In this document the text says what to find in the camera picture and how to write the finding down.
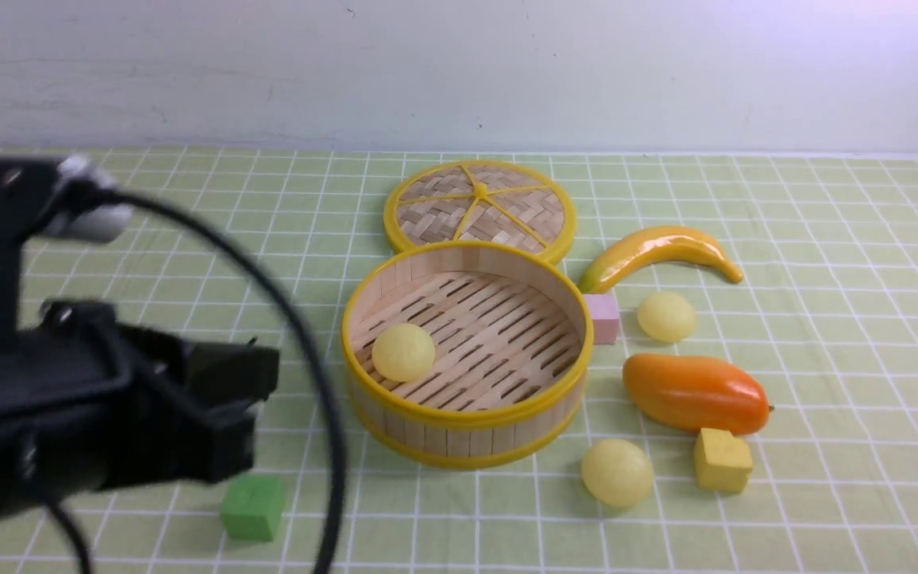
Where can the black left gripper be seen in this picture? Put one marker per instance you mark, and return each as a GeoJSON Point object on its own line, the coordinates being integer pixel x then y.
{"type": "Point", "coordinates": [80, 411]}

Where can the yellow bun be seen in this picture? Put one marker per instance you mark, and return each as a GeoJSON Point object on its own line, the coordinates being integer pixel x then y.
{"type": "Point", "coordinates": [666, 317]}
{"type": "Point", "coordinates": [403, 353]}
{"type": "Point", "coordinates": [617, 472]}

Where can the bamboo steamer tray yellow rim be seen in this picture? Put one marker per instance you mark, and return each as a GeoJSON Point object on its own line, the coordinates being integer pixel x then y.
{"type": "Point", "coordinates": [513, 341]}

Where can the woven bamboo steamer lid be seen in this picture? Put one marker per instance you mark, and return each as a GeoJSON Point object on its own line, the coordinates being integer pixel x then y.
{"type": "Point", "coordinates": [482, 200]}

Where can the green foam cube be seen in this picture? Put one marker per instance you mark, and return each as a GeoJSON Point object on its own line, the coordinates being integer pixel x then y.
{"type": "Point", "coordinates": [252, 507]}

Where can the pink foam cube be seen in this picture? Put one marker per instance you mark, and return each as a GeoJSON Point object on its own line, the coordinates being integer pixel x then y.
{"type": "Point", "coordinates": [605, 316]}

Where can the yellow plastic banana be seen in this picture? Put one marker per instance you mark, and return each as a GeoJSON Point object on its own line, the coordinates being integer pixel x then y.
{"type": "Point", "coordinates": [655, 245]}

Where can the orange plastic mango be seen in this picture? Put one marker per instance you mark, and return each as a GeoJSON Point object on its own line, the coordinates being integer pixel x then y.
{"type": "Point", "coordinates": [689, 393]}

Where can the yellow foam cube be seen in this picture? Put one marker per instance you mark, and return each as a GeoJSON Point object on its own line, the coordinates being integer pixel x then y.
{"type": "Point", "coordinates": [722, 462]}

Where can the green checkered tablecloth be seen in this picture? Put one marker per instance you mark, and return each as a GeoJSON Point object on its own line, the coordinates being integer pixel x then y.
{"type": "Point", "coordinates": [827, 320]}

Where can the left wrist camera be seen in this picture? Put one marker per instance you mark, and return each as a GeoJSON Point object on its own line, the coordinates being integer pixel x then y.
{"type": "Point", "coordinates": [58, 197]}

